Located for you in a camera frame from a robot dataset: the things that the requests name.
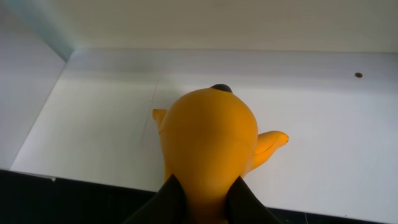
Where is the white shelf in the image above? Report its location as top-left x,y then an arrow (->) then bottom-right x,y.
0,0 -> 398,224

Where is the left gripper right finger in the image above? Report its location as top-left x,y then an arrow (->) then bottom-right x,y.
224,175 -> 284,224

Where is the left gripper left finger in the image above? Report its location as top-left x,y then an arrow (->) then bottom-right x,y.
123,173 -> 189,224

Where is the yellow rubber duck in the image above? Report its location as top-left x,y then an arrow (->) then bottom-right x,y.
151,83 -> 290,224

